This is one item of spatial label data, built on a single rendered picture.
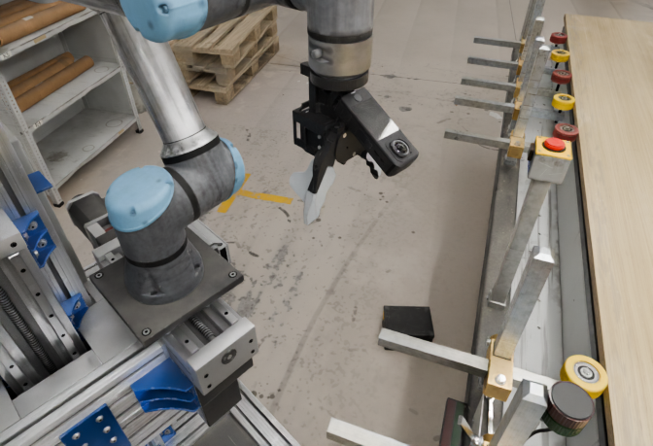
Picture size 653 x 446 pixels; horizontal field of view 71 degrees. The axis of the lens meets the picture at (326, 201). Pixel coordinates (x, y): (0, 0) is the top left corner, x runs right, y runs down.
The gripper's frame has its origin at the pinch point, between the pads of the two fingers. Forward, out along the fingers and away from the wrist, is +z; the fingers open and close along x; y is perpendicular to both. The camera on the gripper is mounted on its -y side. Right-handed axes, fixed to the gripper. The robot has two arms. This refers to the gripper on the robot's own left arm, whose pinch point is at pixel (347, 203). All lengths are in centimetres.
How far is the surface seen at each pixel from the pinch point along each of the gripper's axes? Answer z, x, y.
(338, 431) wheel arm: 45.6, 9.4, -8.1
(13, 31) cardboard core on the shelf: 37, -16, 238
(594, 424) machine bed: 53, -31, -43
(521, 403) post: 22.4, -4.4, -31.1
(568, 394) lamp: 20.4, -9.2, -35.4
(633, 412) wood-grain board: 42, -30, -46
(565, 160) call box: 10, -51, -14
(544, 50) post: 15, -119, 19
